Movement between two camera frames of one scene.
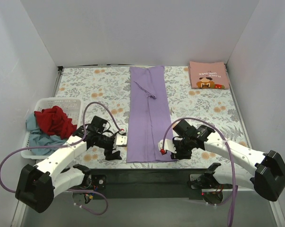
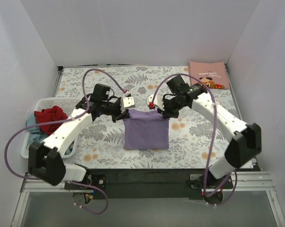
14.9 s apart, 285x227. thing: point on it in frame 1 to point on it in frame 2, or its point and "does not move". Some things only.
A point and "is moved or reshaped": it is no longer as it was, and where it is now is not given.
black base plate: (146, 184) does not move
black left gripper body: (110, 148) to (120, 111)
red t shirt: (54, 121) does not move
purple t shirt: (149, 119) is moved or reshaped
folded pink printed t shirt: (208, 74) does not move
